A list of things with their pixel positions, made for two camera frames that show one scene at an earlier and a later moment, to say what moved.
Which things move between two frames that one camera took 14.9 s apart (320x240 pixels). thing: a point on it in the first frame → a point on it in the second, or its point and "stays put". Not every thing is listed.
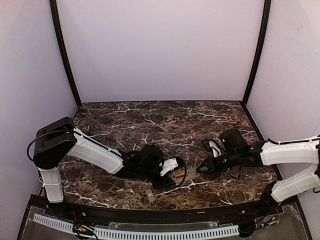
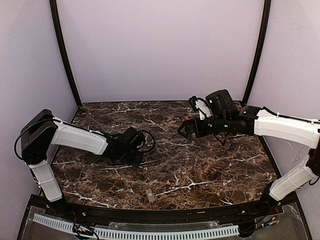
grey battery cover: x=150 y=195 stays put
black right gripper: x=215 y=163 → x=189 y=128
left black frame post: x=60 y=31 stays put
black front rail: x=168 y=216 stays put
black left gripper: x=164 y=178 → x=122 y=160
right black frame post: x=267 y=7 stays put
